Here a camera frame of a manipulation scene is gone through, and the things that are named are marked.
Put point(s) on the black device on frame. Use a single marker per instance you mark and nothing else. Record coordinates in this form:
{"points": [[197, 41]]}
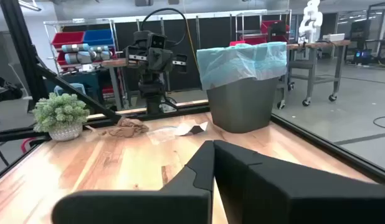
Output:
{"points": [[7, 90]]}

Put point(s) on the blue plastic bin liner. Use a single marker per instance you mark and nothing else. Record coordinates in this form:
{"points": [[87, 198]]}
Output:
{"points": [[242, 63]]}

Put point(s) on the black partition panel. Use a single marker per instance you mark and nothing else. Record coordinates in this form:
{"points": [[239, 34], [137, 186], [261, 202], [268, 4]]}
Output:
{"points": [[211, 31]]}

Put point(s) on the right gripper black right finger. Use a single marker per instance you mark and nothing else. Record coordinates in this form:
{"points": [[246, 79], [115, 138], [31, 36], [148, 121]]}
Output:
{"points": [[289, 196]]}

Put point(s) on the white box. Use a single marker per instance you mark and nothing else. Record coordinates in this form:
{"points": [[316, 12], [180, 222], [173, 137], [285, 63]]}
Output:
{"points": [[334, 37]]}

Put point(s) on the white torn paper wrapper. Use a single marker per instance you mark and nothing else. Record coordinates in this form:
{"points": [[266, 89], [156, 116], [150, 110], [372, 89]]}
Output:
{"points": [[186, 129]]}

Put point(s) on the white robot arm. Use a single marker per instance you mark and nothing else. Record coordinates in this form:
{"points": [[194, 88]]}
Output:
{"points": [[311, 21]]}

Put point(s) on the long brown paper strip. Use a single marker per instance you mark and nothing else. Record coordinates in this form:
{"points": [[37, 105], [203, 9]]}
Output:
{"points": [[127, 129]]}

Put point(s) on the teal chair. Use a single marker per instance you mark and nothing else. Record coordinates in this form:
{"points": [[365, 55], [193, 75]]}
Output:
{"points": [[71, 88]]}

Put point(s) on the black aluminium table frame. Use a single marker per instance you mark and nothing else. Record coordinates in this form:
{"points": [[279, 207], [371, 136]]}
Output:
{"points": [[22, 46]]}

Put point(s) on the clear plastic wrapper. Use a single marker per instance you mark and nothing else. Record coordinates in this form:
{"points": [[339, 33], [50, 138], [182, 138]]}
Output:
{"points": [[161, 135]]}

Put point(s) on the green plant in white pot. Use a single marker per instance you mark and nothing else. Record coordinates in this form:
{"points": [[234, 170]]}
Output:
{"points": [[60, 112]]}

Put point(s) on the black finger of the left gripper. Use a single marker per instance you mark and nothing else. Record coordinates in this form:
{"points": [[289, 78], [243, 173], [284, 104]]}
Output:
{"points": [[130, 53], [182, 63]]}

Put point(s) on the wooden workbench grey legs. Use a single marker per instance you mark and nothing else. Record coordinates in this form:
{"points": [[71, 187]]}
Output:
{"points": [[114, 63], [320, 43]]}

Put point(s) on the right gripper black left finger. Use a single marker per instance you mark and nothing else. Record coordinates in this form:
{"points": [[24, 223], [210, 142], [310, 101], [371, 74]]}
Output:
{"points": [[149, 208]]}

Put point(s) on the blue storage bin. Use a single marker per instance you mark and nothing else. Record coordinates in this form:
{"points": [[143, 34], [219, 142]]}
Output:
{"points": [[97, 36]]}

